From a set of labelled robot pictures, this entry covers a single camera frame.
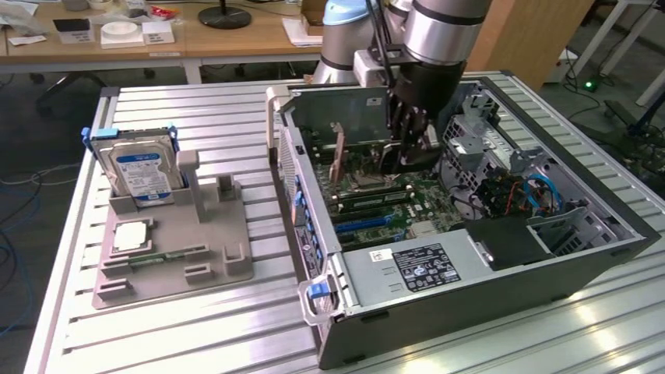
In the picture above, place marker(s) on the black open PC case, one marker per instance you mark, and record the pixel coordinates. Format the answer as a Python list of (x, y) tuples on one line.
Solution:
[(468, 311)]

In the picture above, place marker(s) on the white desk frame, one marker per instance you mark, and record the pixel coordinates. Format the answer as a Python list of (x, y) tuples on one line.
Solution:
[(618, 35)]

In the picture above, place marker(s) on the green RAM stick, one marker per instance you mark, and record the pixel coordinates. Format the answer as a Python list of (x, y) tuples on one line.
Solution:
[(156, 258)]

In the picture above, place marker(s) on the plain white box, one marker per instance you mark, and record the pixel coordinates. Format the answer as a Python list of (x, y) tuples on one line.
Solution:
[(158, 33)]

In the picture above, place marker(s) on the white box round recess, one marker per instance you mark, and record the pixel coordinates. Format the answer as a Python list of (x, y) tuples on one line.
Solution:
[(121, 35)]

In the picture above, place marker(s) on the silver disk bay cage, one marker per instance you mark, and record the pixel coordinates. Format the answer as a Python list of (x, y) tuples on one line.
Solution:
[(468, 146)]

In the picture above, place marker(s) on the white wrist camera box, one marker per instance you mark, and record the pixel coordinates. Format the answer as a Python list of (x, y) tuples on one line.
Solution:
[(370, 70)]

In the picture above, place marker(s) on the grey parts rack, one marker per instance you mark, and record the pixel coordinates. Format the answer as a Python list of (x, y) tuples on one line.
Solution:
[(170, 230)]

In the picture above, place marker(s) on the blue case latch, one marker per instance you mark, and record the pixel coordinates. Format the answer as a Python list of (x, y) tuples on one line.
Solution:
[(317, 292)]

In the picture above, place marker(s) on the silver CPU chip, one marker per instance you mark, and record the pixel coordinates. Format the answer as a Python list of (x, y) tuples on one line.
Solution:
[(129, 237)]

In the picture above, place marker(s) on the wooden desk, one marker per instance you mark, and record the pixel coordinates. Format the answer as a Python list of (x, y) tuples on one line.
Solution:
[(52, 54)]

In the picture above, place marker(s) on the black floor stand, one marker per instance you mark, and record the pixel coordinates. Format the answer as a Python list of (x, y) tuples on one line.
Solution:
[(624, 113)]

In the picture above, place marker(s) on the brown cardboard box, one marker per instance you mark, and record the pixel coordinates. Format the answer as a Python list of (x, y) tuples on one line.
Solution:
[(312, 11)]

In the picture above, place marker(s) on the silver finned heatsink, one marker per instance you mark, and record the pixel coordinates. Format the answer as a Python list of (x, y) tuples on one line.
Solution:
[(422, 230)]

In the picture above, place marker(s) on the green motherboard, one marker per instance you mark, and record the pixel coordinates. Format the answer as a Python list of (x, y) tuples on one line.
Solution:
[(416, 202)]

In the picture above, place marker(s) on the white paper stack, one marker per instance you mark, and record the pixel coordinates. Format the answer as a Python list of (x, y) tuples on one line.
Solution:
[(301, 33)]

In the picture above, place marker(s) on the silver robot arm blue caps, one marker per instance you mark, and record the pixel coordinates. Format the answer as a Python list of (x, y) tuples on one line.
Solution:
[(441, 35)]

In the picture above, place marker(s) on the black round lamp base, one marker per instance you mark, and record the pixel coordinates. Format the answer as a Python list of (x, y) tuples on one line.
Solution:
[(225, 17)]

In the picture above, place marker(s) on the black office chair base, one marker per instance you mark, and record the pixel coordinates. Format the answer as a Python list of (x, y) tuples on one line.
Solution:
[(66, 82)]

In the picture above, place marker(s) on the green GPU card black fan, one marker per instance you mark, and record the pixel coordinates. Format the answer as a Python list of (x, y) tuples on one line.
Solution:
[(410, 161)]

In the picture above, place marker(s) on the white paper slip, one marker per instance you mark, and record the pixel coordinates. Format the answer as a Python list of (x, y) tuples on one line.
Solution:
[(25, 39)]

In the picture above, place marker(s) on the blue expansion slot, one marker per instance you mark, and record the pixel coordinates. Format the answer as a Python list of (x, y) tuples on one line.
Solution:
[(364, 225)]

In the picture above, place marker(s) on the CPU socket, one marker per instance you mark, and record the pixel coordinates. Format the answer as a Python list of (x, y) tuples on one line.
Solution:
[(364, 183)]

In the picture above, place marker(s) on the hard disk blue label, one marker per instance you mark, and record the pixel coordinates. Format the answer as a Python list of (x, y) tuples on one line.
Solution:
[(140, 171)]

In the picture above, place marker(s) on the wooden cabinet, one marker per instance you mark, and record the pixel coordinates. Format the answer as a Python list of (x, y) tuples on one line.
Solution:
[(520, 39)]

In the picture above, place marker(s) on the grey power supply unit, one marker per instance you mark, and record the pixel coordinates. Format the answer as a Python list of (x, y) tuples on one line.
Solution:
[(364, 272)]

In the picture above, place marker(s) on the red packet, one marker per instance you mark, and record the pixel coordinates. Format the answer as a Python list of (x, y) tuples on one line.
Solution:
[(161, 12)]

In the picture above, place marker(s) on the white box black top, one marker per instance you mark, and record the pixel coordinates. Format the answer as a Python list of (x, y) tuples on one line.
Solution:
[(74, 31)]

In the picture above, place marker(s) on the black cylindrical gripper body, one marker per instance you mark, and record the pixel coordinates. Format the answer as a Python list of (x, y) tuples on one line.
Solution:
[(430, 85)]

